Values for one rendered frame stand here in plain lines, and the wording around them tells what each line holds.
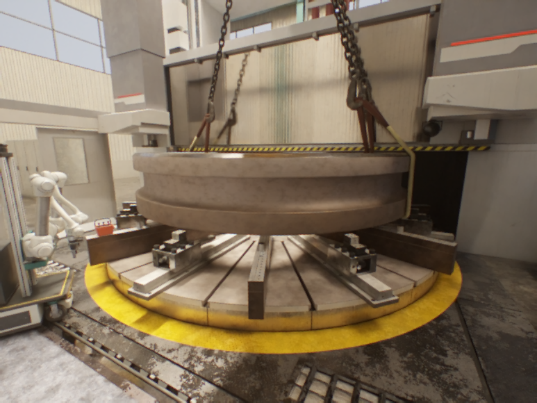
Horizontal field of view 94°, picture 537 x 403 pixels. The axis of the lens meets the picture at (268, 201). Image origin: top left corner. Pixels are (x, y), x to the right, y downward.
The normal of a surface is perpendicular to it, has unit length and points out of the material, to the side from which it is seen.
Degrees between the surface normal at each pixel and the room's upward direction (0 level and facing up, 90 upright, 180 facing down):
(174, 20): 90
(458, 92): 90
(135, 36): 90
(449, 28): 90
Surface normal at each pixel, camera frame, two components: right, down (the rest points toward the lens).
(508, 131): -0.47, 0.18
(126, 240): 0.67, 0.14
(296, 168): 0.10, 0.19
